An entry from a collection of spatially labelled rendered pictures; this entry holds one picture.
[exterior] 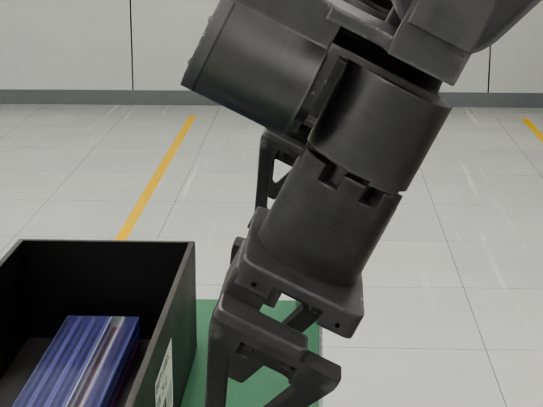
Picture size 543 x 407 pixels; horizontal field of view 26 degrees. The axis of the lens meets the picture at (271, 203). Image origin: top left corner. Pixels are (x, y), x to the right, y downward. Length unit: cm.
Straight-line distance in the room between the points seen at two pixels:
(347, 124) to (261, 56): 5
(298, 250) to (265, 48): 10
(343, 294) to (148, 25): 745
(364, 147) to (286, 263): 7
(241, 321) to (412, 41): 15
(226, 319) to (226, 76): 12
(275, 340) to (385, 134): 11
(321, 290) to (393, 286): 376
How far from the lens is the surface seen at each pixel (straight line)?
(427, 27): 54
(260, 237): 60
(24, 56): 821
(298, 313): 67
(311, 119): 99
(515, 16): 56
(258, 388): 108
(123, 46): 806
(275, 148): 96
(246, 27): 56
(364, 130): 57
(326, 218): 58
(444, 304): 417
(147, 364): 85
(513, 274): 453
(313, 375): 56
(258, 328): 55
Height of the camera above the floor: 138
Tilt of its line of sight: 15 degrees down
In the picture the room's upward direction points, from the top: straight up
